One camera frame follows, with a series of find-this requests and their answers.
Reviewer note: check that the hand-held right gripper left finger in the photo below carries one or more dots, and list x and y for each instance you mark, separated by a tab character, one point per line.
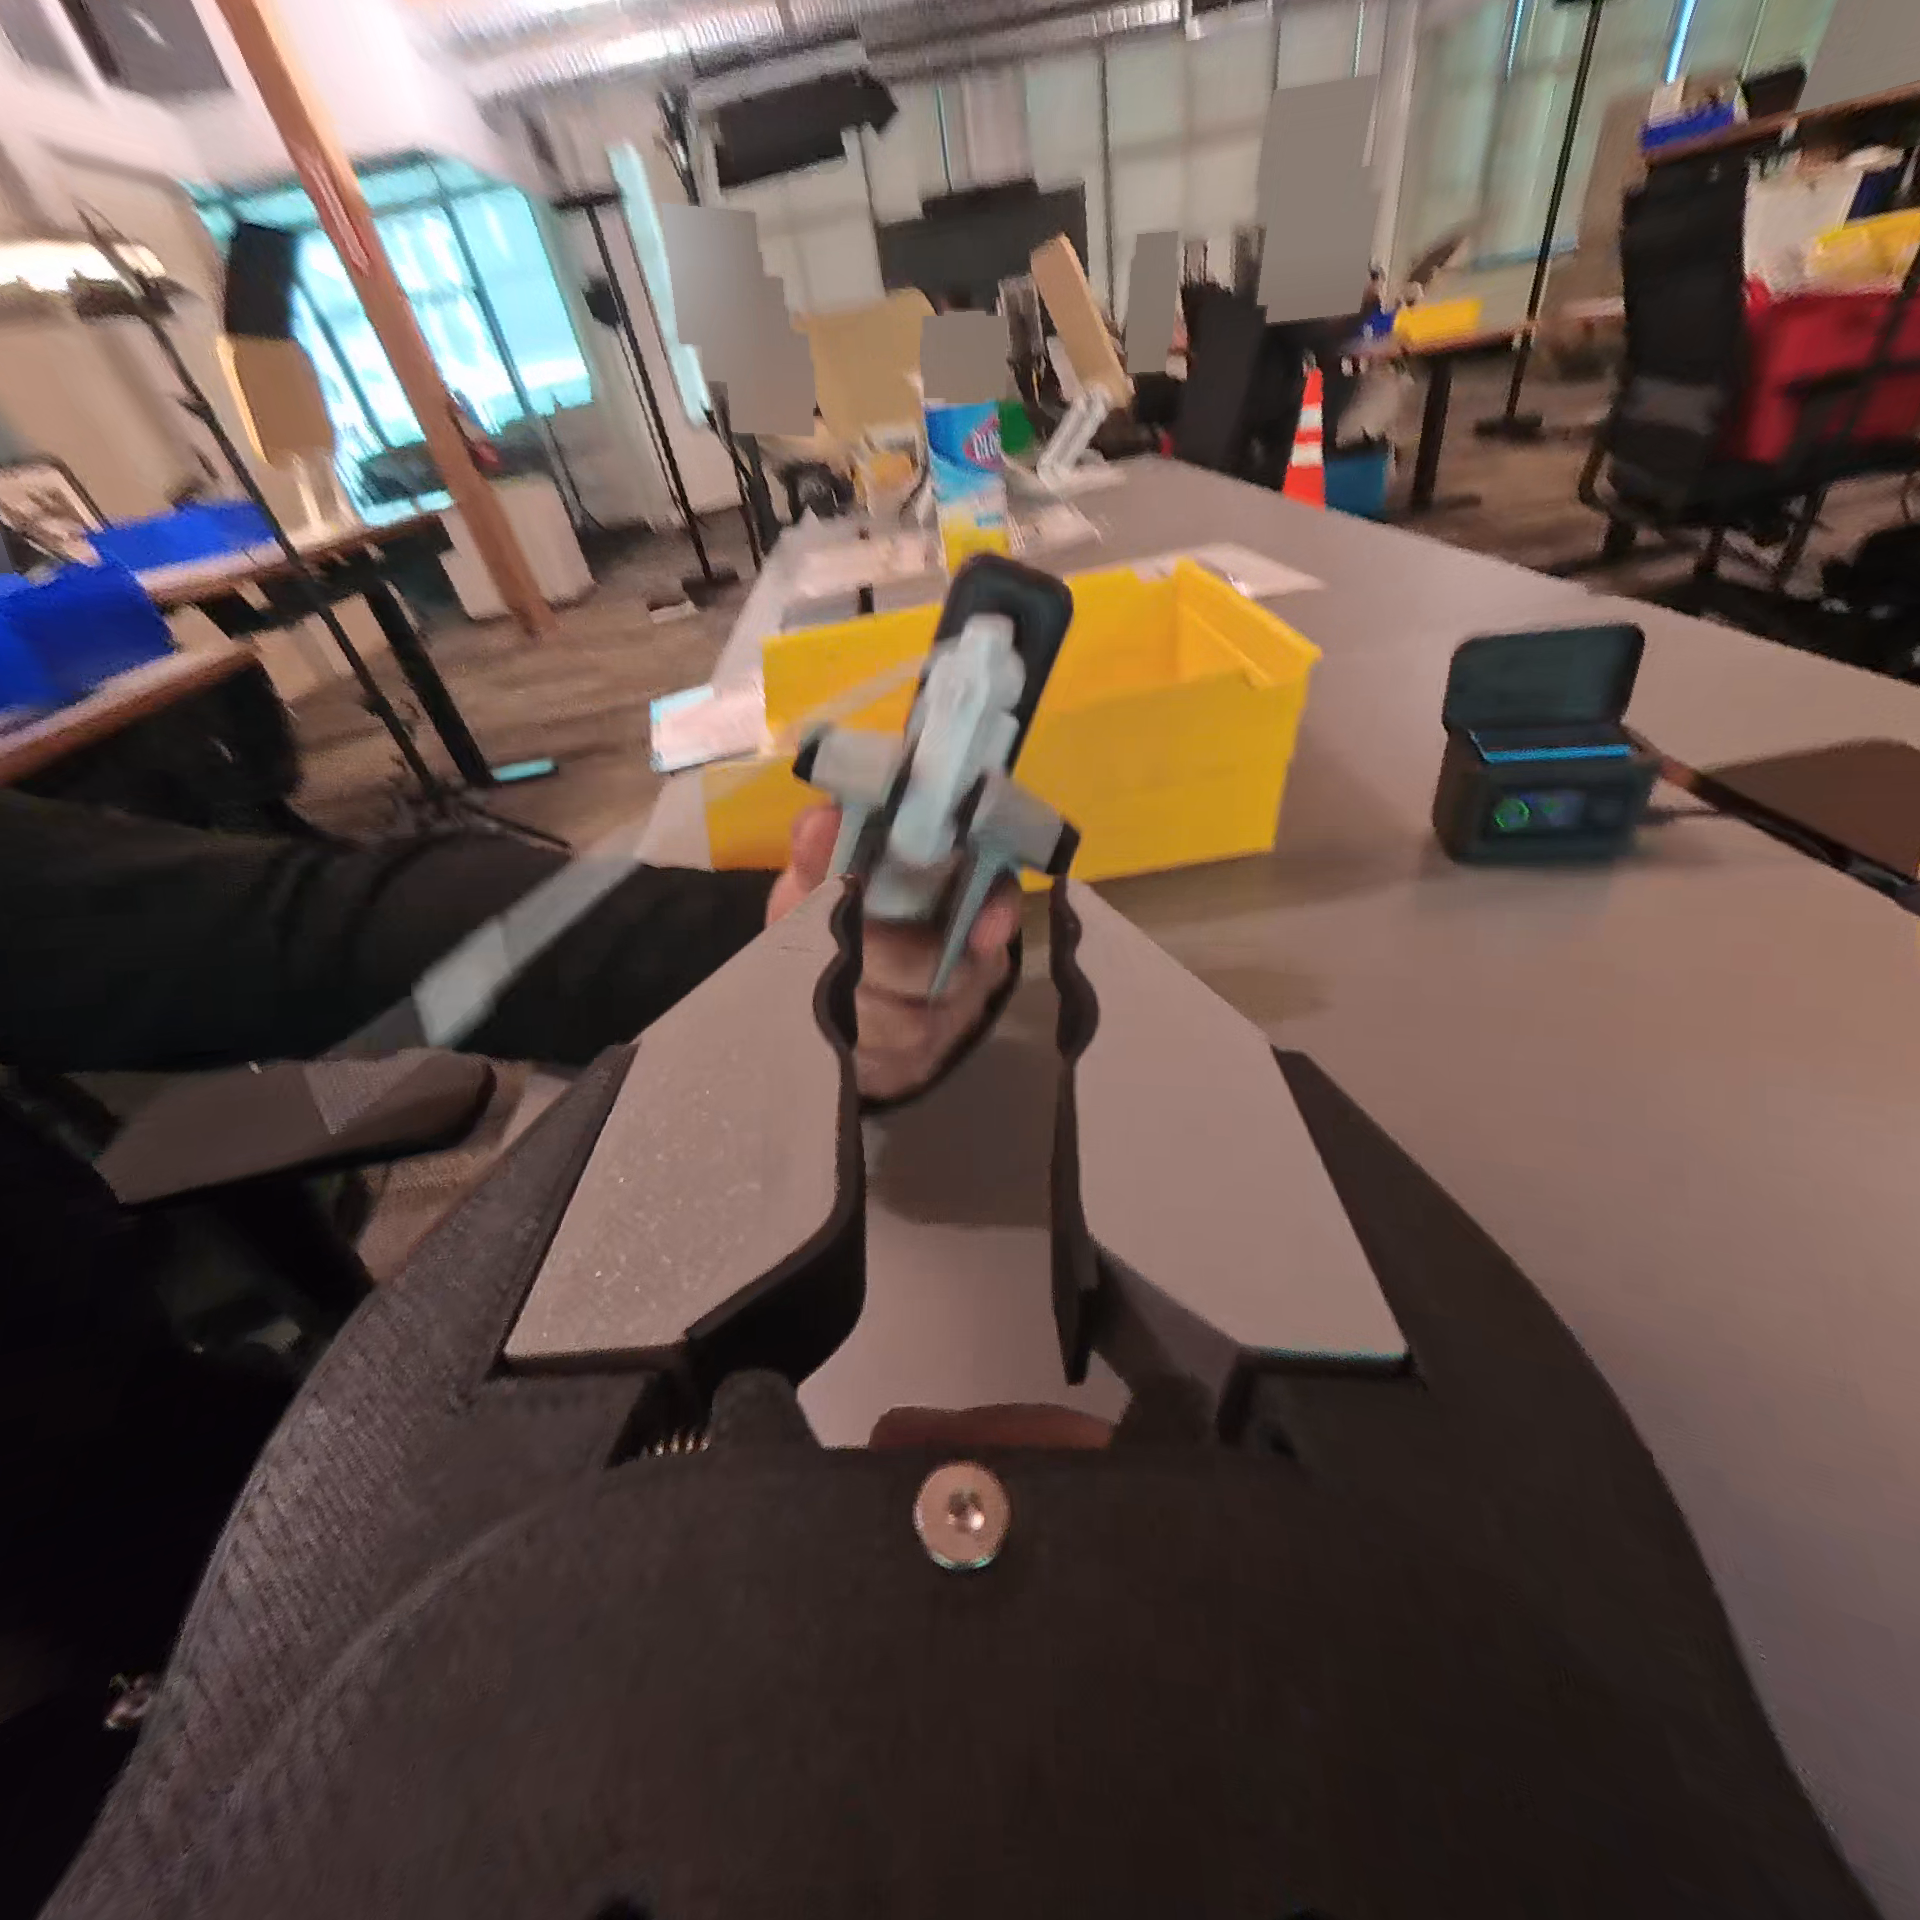
691	1201

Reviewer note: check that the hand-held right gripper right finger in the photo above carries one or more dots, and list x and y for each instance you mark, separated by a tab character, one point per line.
1216	1201

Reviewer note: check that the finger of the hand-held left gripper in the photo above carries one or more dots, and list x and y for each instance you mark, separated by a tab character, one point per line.
990	856
872	796

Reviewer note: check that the person's left forearm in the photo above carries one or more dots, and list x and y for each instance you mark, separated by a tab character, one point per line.
332	946

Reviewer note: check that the person's left hand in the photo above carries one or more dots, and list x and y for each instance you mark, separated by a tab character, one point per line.
902	1007

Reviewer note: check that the blue white wipes canister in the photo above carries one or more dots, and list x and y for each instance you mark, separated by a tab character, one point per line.
963	481

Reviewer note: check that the yellow plastic bin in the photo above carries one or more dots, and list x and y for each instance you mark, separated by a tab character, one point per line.
1172	720

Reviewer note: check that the orange traffic cone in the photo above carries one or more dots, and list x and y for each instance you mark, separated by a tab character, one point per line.
1307	435

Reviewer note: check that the black device case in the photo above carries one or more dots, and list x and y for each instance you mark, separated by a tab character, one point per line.
1536	766

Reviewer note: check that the person's black clothing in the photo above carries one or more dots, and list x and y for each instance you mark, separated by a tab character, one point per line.
152	1441

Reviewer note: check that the black office chair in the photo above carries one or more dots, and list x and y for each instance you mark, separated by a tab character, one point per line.
1682	331

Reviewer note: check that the blue storage bin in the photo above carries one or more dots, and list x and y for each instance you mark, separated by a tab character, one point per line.
76	632

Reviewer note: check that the red storage bin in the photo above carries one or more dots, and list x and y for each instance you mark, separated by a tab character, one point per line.
1832	362

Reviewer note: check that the wooden post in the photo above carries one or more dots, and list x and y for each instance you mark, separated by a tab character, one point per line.
376	299

